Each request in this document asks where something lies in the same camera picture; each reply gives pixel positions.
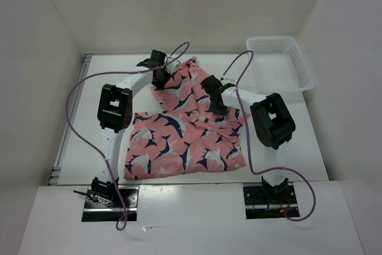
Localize pink patterned shorts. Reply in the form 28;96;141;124
124;57;245;180

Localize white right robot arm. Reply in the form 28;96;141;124
201;76;296;203

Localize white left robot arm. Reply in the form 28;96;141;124
91;50;170;207

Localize white plastic perforated basket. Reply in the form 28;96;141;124
246;36;316;93

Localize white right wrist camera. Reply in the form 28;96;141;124
220;78;236;89

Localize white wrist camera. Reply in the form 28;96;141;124
164;58;181;75
220;78;236;89

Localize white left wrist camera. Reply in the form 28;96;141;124
164;58;181;75

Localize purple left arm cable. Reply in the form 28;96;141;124
65;42;191;231

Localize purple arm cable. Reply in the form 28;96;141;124
221;50;317;222
65;42;191;231

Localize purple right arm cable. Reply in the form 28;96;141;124
221;50;317;222

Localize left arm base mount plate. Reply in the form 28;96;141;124
77;186;139;222

